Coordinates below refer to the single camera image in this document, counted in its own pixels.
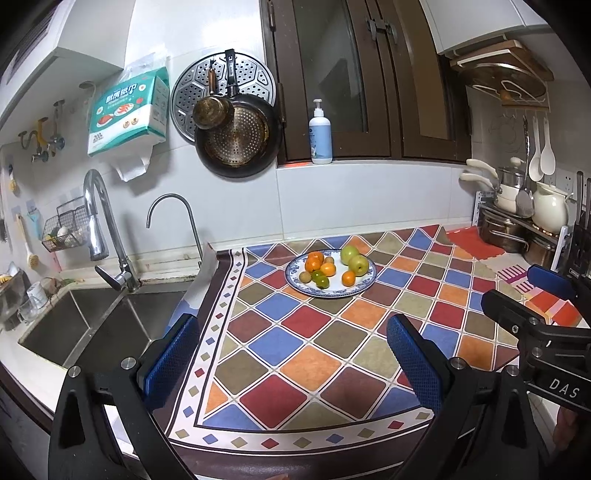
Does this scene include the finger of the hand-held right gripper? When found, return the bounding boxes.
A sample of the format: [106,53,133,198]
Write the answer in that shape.
[527,265,591,308]
[481,291,591,354]

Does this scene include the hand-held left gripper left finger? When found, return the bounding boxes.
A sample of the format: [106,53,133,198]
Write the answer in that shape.
[47,314,201,480]

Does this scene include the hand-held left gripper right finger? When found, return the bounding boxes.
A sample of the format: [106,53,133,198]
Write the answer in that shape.
[386,314,550,480]

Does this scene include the blue floral white plate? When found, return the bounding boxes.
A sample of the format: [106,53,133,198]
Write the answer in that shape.
[285,249,378,299]

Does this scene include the person's right hand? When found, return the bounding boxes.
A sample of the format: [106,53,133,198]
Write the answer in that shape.
[554,407,591,462]

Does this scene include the striped colourful mat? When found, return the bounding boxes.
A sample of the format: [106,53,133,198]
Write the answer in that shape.
[480,261,583,328]

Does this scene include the large steel pot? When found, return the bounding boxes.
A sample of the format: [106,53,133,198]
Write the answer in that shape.
[480,208,532,254]
[524,231,560,269]

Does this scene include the white metal pot rack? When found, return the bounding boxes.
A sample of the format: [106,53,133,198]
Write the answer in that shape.
[475,189,573,274]

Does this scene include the red mat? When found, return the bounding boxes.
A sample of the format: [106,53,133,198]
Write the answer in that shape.
[445,227,506,261]

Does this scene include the white ceramic kettle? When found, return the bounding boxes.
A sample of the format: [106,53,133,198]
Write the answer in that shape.
[532,181,570,235]

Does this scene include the steel spatula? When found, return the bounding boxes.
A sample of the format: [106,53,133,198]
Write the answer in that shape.
[515,115,535,219]

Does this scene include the stainless steel sink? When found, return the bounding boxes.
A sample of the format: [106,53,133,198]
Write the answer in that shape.
[18,284,197,370]

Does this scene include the steel pot with lid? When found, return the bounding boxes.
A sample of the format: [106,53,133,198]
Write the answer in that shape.
[498,157,527,188]

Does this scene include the white rice spoon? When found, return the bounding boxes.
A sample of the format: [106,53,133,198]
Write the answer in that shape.
[540,117,557,176]
[529,115,546,182]

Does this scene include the colourful checkered table mat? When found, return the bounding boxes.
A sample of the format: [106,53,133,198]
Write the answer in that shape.
[164,224,522,469]

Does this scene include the cream saucepan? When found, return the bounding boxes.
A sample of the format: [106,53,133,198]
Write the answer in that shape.
[459,172,525,214]
[465,158,522,201]

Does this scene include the thin gooseneck faucet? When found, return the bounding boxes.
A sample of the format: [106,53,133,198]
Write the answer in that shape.
[147,194,204,268]

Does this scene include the white cup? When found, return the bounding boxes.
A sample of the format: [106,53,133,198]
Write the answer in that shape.
[27,281,49,308]

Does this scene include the clear glass cup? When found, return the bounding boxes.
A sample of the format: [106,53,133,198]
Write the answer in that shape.
[18,298,40,324]

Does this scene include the chrome kitchen faucet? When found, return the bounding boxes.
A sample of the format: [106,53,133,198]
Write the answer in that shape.
[83,169,141,291]

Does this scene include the wooden dish brush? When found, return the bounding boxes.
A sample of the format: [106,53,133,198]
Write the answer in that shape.
[16,212,43,269]

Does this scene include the wooden cutting boards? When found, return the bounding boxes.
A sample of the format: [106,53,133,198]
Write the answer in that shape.
[450,39,555,112]

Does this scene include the black honeycomb frying pan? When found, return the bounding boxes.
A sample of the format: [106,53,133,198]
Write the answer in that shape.
[194,48,283,179]

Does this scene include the white blue pump bottle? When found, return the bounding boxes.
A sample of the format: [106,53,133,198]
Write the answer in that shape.
[308,99,334,164]

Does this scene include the green paper towel pack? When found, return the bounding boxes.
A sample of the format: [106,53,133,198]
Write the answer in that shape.
[87,53,171,182]

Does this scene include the small brass saucepan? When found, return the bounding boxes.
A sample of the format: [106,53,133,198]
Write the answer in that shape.
[192,60,235,130]

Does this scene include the round perforated steamer tray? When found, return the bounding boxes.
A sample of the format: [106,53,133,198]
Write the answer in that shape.
[171,52,278,146]

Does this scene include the black wire basket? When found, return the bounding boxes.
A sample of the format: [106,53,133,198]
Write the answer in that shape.
[41,198,90,252]

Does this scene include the dark brown window frame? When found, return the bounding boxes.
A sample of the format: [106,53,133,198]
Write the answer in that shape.
[260,0,472,169]

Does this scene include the grey wall hook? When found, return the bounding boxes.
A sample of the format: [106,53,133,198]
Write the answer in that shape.
[50,99,66,154]

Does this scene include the yellow wall hook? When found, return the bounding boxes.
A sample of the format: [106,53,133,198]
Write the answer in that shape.
[18,117,49,163]

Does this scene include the white wall cabinet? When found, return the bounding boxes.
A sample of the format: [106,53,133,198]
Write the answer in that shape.
[418,0,555,54]
[0,0,139,134]

